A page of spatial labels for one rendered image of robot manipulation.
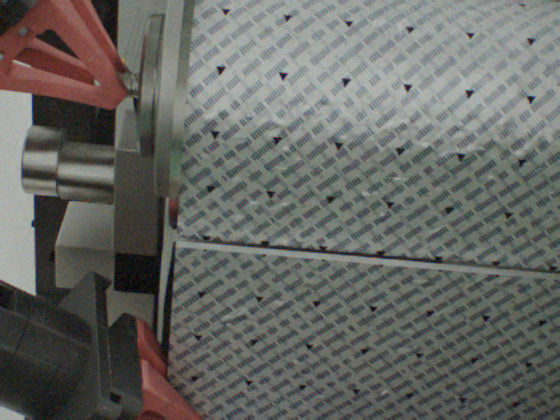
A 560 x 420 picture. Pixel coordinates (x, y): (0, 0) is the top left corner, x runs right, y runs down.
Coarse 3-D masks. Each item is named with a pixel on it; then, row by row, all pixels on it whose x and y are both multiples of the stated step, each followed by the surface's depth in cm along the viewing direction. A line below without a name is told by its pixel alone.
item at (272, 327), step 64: (192, 256) 53; (256, 256) 53; (320, 256) 53; (192, 320) 55; (256, 320) 55; (320, 320) 55; (384, 320) 55; (448, 320) 55; (512, 320) 55; (192, 384) 58; (256, 384) 58; (320, 384) 58; (384, 384) 57; (448, 384) 57; (512, 384) 57
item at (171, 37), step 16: (176, 0) 51; (176, 16) 51; (176, 32) 50; (176, 48) 50; (176, 64) 50; (160, 80) 50; (160, 96) 50; (160, 112) 50; (160, 128) 50; (160, 144) 51; (160, 160) 51; (160, 176) 52; (160, 192) 54
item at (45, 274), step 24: (96, 0) 82; (48, 96) 86; (48, 120) 87; (72, 120) 87; (96, 120) 96; (48, 216) 92; (48, 240) 93; (48, 264) 94; (48, 288) 96; (72, 288) 96
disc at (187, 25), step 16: (192, 0) 49; (192, 16) 49; (192, 32) 49; (176, 80) 48; (176, 96) 48; (176, 112) 48; (176, 128) 49; (176, 144) 49; (176, 160) 49; (176, 176) 50; (176, 192) 51; (176, 208) 52; (176, 224) 54
